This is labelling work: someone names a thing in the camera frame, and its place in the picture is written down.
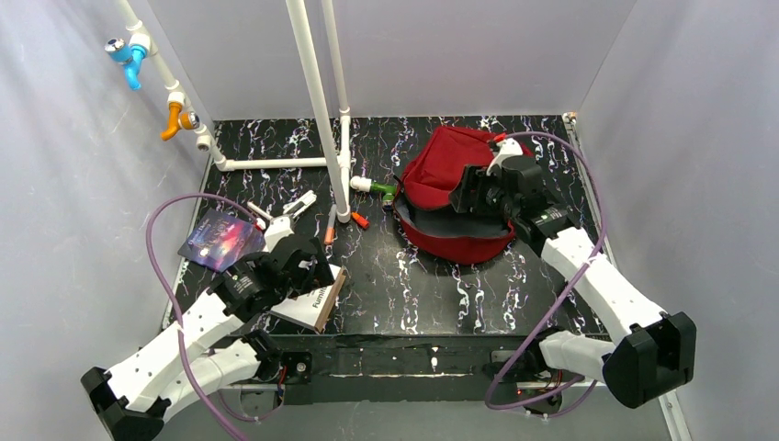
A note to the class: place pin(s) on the white orange-tipped marker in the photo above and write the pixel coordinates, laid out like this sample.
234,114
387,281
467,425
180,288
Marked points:
259,212

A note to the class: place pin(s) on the white stapler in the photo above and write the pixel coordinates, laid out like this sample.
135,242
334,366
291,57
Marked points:
296,208

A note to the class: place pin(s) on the white PVC pipe frame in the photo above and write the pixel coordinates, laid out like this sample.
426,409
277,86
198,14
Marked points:
337,161

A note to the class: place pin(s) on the red student backpack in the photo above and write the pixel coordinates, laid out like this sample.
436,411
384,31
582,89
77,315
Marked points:
440,199

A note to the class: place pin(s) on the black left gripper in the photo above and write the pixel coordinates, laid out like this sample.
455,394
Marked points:
298,255

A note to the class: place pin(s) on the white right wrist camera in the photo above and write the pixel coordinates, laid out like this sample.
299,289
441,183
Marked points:
503,148

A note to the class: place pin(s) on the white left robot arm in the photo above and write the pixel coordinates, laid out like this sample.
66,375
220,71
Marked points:
135,398

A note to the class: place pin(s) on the white furniture book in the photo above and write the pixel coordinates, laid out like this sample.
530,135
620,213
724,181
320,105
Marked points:
312,311

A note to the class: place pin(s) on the dark galaxy cover book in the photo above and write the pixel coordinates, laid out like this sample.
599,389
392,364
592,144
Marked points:
220,240

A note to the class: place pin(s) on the orange faucet valve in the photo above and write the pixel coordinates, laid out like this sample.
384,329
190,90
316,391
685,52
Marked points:
178,120

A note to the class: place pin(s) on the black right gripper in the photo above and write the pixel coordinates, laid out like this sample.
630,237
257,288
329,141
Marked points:
473,188

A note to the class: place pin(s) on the grey orange-capped marker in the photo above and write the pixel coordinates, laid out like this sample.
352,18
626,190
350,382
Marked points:
330,226

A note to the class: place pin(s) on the short orange marker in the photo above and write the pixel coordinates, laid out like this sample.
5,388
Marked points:
360,220

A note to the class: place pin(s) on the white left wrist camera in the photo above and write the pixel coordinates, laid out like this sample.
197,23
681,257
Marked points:
277,229

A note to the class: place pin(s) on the aluminium rail frame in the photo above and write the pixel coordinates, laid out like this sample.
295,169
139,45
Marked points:
589,416

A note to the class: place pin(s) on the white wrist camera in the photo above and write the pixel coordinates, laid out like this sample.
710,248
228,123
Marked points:
277,229
503,148

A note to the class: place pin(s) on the blue faucet valve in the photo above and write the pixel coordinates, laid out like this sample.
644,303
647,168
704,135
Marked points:
129,57

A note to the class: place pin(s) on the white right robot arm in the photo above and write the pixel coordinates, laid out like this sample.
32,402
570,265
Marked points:
649,352

